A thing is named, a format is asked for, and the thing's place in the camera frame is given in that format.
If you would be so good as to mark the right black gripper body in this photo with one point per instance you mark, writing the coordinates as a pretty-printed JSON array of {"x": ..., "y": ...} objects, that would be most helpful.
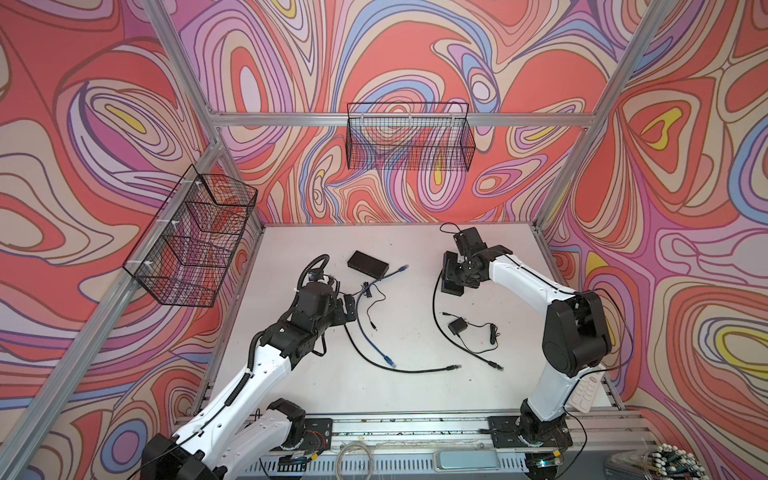
[{"x": 464, "y": 274}]

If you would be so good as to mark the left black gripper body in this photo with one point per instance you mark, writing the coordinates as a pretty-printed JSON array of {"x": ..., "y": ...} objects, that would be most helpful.
[{"x": 338, "y": 316}]

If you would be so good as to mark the black network switch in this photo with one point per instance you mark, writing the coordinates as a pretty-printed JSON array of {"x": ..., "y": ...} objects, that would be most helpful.
[
  {"x": 368, "y": 265},
  {"x": 451, "y": 282}
]

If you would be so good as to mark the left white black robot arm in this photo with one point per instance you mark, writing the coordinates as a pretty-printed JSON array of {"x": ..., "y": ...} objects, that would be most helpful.
[{"x": 218, "y": 443}]

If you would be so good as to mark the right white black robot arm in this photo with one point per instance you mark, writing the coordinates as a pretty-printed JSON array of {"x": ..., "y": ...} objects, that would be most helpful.
[{"x": 575, "y": 332}]

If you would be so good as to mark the white calculator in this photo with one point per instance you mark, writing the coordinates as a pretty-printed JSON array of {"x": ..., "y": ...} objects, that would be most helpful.
[{"x": 586, "y": 389}]

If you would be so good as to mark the grey flat device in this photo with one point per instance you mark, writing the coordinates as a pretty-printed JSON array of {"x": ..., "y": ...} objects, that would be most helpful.
[{"x": 466, "y": 460}]

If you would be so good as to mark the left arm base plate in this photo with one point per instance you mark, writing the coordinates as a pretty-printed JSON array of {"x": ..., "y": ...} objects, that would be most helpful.
[{"x": 316, "y": 438}]

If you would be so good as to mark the black wire basket back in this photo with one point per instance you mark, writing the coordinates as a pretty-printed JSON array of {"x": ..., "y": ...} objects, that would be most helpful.
[{"x": 409, "y": 136}]

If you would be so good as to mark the black wire basket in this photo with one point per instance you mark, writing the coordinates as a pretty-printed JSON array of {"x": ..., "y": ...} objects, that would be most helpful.
[
  {"x": 409, "y": 136},
  {"x": 184, "y": 257}
]

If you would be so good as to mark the aluminium front rail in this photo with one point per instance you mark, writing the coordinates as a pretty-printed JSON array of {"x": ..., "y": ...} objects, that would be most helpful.
[{"x": 603, "y": 429}]

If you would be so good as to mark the black wire basket left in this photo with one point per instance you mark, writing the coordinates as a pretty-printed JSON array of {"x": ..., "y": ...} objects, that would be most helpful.
[{"x": 184, "y": 257}]

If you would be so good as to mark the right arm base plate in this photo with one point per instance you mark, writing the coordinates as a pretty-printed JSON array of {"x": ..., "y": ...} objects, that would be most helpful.
[{"x": 529, "y": 432}]

